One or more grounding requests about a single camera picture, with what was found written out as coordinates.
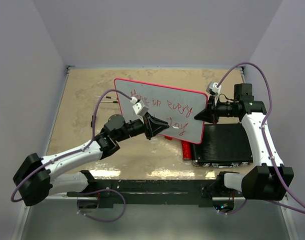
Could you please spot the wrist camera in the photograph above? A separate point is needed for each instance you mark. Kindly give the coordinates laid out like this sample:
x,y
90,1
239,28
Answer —
x,y
139,107
213,88

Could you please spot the red marker cap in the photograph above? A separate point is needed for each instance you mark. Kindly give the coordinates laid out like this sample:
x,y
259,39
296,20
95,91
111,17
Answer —
x,y
168,138

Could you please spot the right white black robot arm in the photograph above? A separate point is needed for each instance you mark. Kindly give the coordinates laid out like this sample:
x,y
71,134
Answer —
x,y
269,177

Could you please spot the pink framed whiteboard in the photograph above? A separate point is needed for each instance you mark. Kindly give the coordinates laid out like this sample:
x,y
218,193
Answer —
x,y
177,106

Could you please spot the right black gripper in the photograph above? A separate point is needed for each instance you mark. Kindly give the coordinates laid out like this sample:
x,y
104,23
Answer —
x,y
209,114

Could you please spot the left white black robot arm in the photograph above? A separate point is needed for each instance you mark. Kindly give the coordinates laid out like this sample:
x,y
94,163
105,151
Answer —
x,y
41,176

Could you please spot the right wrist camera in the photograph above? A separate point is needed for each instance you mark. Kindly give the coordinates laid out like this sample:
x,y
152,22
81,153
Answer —
x,y
213,88

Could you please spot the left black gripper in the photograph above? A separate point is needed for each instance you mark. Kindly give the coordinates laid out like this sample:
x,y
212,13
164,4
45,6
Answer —
x,y
148,120

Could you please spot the black ribbed case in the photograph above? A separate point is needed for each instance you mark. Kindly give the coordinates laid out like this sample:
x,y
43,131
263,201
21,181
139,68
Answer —
x,y
223,146

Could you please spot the red glitter microphone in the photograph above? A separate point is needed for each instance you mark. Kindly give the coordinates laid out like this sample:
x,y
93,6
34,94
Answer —
x,y
186,151

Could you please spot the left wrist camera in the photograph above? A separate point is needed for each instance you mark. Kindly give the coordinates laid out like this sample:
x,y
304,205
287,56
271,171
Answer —
x,y
139,107

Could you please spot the wire whiteboard stand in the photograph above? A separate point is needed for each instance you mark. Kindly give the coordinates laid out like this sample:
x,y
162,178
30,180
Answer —
x,y
106,99

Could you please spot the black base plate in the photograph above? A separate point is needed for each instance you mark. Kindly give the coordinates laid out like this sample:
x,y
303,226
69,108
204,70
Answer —
x,y
200,193

